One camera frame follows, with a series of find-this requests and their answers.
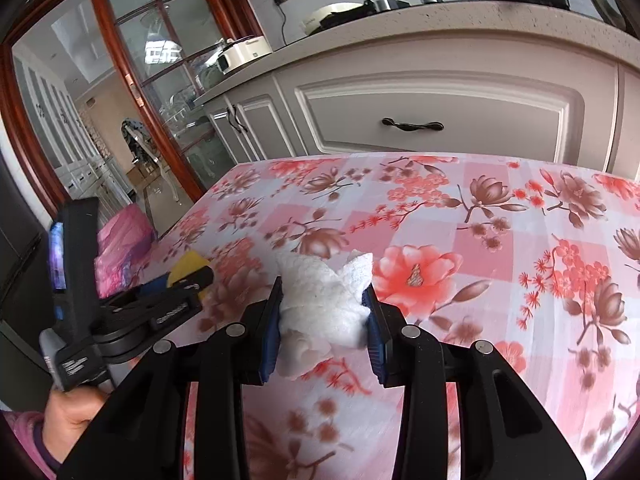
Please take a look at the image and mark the wood framed glass sliding door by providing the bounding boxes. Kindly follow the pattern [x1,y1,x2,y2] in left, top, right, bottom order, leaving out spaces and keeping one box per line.
[90,0,272,197]

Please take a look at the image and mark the pink floral tablecloth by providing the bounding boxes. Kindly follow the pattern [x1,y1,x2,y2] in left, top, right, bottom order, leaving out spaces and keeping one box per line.
[95,155,640,480]

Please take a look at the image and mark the white corner base cabinet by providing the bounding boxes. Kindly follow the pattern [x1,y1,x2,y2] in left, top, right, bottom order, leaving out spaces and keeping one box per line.
[607,67,640,182]

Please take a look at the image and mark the red wooden door frame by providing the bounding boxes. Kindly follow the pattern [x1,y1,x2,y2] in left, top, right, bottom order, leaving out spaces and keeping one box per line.
[0,0,207,222]

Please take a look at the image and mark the yellow sponge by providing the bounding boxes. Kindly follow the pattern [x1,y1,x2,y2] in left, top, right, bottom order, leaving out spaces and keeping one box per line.
[167,252,213,287]

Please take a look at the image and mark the black refrigerator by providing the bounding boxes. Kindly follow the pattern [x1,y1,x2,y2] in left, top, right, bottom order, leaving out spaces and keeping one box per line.
[0,160,63,411]

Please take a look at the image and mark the white two-door base cabinet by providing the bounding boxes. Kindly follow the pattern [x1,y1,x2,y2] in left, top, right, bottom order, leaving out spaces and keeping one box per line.
[202,72,312,164]

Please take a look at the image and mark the embossed white paper towel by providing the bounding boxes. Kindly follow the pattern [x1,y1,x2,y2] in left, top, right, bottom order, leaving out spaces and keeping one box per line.
[275,250,375,380]

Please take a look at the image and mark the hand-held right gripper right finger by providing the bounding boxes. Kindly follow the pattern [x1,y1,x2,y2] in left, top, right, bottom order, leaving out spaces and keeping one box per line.
[361,287,588,480]

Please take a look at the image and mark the white rice cooker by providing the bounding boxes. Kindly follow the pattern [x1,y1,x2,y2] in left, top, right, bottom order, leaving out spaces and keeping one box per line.
[216,35,274,74]

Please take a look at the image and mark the black glass gas stove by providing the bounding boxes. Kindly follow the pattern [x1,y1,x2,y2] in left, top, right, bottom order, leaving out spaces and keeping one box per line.
[300,0,571,37]

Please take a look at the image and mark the white bin with pink bag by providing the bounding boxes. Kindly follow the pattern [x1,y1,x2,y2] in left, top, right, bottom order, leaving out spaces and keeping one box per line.
[95,205,157,299]

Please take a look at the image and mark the beige speckled kitchen countertop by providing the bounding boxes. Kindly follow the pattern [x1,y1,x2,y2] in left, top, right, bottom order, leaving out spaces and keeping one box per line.
[192,0,640,107]

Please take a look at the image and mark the white cabinet with small drawers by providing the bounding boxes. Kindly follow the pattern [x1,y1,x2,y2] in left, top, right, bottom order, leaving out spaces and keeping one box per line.
[15,60,127,202]

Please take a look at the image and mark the white drawer with black handle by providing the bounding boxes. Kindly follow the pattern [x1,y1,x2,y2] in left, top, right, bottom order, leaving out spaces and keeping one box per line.
[272,67,619,171]

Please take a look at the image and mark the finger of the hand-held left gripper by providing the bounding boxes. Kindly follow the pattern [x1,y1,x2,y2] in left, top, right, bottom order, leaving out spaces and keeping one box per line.
[131,274,175,300]
[102,265,217,343]

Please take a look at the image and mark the white chair with draped clothes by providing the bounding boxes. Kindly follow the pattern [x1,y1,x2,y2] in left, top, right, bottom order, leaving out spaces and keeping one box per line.
[120,119,182,202]

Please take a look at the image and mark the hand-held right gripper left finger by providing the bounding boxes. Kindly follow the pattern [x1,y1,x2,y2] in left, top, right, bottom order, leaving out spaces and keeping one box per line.
[60,276,285,480]

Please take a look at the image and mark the white electric pan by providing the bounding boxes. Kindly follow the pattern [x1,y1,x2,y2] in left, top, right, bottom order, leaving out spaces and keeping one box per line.
[305,2,369,36]

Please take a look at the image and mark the black power cable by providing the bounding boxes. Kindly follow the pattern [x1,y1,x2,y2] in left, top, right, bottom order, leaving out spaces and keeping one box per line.
[276,1,290,52]

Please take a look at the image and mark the person's left forearm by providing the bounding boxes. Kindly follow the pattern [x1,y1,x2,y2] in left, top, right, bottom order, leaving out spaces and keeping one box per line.
[0,409,59,480]

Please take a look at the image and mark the person's left hand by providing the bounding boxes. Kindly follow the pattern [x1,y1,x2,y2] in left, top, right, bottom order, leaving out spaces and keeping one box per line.
[42,387,110,461]

